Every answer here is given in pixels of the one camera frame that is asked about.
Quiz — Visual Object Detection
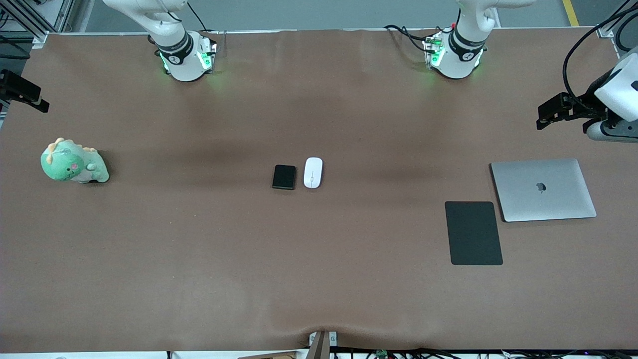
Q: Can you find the white computer mouse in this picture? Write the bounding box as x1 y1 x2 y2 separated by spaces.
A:
304 157 323 189

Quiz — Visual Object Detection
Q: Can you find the black phone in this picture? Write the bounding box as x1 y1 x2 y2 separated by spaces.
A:
272 164 297 190

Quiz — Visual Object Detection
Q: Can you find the black mouse pad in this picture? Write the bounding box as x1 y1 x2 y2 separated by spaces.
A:
445 201 503 266

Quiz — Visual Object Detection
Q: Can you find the green dinosaur plush toy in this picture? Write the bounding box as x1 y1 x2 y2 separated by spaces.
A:
40 138 110 184

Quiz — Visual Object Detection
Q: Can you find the silver laptop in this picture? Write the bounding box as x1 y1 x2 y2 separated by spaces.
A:
490 159 597 222

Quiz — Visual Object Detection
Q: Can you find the brown table cover sheet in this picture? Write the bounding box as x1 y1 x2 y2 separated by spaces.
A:
0 27 638 354

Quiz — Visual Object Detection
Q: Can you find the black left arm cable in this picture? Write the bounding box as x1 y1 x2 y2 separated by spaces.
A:
562 0 638 118

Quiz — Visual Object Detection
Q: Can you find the aluminium frame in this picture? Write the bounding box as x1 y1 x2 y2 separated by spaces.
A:
0 0 75 48

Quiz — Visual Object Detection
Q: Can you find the black left base cable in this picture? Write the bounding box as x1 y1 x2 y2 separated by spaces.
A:
384 22 452 55

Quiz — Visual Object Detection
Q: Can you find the black base cable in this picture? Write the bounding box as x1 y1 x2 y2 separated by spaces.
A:
187 1 207 33
384 22 452 55

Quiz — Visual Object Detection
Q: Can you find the black right base cable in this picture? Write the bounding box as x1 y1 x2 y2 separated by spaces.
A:
187 1 207 33

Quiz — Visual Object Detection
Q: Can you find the brown camera mount post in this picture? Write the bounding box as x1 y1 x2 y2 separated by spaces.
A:
308 330 338 359

